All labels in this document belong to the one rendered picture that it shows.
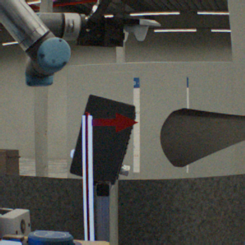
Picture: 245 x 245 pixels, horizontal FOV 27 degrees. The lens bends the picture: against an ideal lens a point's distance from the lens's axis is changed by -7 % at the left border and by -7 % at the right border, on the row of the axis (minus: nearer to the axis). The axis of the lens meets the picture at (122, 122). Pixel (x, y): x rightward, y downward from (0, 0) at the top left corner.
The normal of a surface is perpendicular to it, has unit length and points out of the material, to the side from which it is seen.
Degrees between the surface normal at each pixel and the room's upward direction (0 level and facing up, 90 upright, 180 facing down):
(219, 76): 90
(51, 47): 90
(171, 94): 90
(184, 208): 90
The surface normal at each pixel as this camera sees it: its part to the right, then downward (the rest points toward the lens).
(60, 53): 0.34, -0.01
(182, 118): -0.03, 0.96
